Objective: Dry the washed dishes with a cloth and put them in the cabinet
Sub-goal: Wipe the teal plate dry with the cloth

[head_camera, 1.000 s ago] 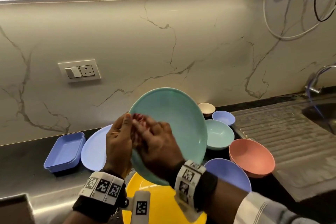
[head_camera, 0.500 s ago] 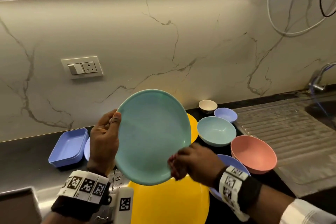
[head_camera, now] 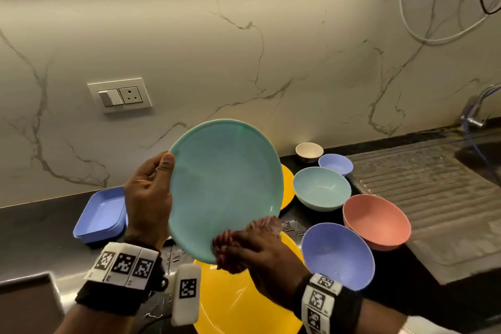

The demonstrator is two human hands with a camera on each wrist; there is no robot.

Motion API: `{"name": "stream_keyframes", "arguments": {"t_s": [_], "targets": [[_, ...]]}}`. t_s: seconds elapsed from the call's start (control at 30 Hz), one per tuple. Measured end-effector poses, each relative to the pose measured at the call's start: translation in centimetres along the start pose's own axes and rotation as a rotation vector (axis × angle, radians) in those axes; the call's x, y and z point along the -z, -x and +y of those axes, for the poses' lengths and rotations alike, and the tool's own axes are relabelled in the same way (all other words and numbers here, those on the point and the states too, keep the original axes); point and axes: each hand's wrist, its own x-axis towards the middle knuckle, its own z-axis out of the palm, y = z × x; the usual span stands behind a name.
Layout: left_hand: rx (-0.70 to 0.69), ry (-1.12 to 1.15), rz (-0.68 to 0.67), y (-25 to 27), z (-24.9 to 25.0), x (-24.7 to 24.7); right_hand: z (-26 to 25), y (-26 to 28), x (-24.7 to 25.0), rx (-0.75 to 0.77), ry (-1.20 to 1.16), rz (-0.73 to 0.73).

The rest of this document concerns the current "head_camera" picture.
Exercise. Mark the person's right hand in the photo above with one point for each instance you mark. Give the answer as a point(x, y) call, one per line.
point(270, 263)

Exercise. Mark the person's left hand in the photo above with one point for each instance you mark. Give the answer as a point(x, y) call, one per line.
point(146, 204)

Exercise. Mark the person's right fingers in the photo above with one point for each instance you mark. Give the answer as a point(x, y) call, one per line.
point(242, 241)

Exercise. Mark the person's left thumb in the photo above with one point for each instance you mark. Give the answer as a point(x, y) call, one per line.
point(165, 171)

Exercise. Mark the teal round plate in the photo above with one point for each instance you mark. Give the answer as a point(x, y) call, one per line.
point(225, 185)

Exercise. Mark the person's right forearm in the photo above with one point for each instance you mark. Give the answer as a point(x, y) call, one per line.
point(379, 320)

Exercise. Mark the person's left forearm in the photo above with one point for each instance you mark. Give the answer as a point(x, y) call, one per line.
point(90, 322)

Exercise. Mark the large yellow plate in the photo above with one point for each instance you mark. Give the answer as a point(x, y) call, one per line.
point(235, 302)

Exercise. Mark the small yellow plate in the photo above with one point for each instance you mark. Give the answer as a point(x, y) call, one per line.
point(287, 187)

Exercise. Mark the blue rectangular tray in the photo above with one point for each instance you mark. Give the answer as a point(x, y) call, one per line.
point(101, 214)

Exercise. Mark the teal bowl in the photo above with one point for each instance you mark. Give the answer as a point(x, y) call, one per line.
point(321, 189)

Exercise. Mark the large purple bowl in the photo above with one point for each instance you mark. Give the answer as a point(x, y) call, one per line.
point(337, 255)

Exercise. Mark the right wristband with markers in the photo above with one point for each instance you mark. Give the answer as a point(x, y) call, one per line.
point(332, 306)

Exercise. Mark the wristband with markers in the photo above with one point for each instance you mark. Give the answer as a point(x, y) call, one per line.
point(117, 279)
point(332, 306)

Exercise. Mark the small cream bowl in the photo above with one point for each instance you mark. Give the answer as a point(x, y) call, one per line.
point(309, 151)

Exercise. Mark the left wristband with markers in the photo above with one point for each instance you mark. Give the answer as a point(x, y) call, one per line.
point(117, 279)

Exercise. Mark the small purple bowl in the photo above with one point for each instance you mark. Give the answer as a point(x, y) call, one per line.
point(336, 164)

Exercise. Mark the pink bowl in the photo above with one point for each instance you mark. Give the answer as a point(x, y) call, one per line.
point(375, 220)

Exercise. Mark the grey box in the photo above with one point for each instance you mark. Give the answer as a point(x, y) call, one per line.
point(27, 306)

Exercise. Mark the steel sink drainboard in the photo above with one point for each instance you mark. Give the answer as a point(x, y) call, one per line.
point(438, 204)

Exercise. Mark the chrome sink faucet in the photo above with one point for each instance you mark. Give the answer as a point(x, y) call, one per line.
point(471, 110)

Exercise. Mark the white wall switch socket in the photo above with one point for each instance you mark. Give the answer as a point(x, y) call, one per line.
point(119, 95)

